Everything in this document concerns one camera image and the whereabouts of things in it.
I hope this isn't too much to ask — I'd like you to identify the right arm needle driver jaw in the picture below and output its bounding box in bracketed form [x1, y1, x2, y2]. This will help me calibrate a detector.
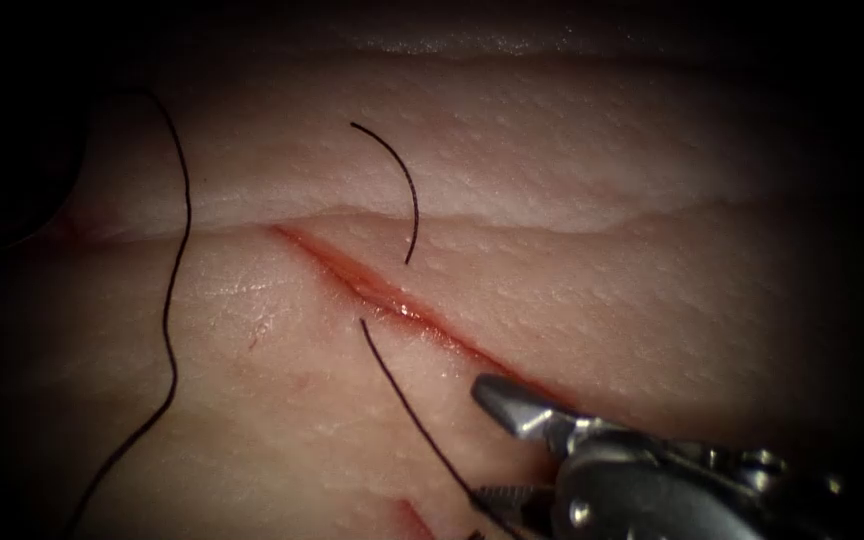
[470, 484, 558, 538]
[470, 374, 580, 445]

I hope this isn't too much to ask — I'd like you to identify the right arm needle driver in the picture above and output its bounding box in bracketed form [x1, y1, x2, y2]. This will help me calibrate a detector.
[550, 414, 847, 540]

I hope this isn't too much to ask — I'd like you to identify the black thread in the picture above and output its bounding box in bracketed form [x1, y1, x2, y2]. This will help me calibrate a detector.
[64, 86, 529, 540]

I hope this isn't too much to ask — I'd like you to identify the tissue pad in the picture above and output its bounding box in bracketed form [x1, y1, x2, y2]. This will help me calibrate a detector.
[0, 29, 864, 540]

